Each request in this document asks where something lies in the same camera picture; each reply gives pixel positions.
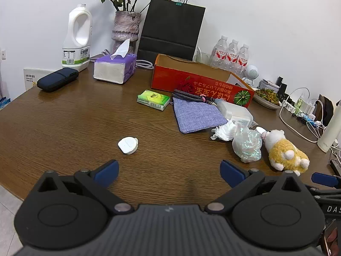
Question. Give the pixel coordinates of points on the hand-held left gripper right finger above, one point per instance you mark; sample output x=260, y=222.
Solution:
x=231, y=172

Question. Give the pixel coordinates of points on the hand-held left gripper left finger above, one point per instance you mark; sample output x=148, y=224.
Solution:
x=108, y=171

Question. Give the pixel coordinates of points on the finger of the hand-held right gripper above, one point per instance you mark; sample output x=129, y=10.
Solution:
x=323, y=179

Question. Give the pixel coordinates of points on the iridescent plastic wrapper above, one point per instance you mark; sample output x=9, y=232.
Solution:
x=247, y=144

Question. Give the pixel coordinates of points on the white round case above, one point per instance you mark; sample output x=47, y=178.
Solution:
x=128, y=144

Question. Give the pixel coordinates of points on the white and yellow plush toy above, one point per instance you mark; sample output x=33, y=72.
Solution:
x=283, y=152

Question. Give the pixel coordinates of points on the clear cotton swab box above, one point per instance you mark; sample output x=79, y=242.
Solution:
x=235, y=112

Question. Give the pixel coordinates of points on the blue fabric pouch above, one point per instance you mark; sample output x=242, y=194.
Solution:
x=197, y=114

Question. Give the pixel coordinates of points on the green tissue packet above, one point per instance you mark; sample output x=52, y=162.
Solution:
x=153, y=100

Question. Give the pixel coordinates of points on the red cardboard box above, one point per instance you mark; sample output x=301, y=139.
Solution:
x=197, y=84

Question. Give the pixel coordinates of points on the red rose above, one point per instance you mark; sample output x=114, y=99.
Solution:
x=187, y=86

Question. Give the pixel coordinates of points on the crumpled white tissue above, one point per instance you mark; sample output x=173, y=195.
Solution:
x=223, y=132

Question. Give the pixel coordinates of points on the white thermos bottle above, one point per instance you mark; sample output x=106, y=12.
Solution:
x=329, y=136

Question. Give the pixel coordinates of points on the white power strip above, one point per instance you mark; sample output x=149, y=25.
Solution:
x=295, y=108

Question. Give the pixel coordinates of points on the bowl of green vegetables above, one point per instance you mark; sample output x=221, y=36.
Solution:
x=267, y=97

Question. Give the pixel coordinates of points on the black upright block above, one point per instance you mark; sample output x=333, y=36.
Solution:
x=281, y=86

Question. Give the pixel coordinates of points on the small white robot speaker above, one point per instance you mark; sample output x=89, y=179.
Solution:
x=251, y=73

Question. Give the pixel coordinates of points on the purple tissue box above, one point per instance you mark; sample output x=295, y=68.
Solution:
x=114, y=68

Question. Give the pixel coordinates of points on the dark blue zip case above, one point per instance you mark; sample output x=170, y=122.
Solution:
x=57, y=79

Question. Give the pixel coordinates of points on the red label water bottle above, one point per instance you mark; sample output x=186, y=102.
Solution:
x=243, y=56
x=220, y=49
x=232, y=52

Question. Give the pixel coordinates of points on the clear glass cup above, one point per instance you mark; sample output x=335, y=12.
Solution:
x=202, y=57

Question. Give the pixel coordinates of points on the white milk jug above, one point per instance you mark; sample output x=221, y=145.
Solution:
x=77, y=38

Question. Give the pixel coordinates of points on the mottled purple vase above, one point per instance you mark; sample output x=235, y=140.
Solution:
x=126, y=28

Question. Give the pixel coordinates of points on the black paper bag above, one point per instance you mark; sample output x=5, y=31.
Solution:
x=170, y=29

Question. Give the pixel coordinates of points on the green binder clip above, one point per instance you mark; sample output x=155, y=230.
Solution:
x=178, y=2

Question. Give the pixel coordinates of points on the white wall socket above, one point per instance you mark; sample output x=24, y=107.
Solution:
x=2, y=54

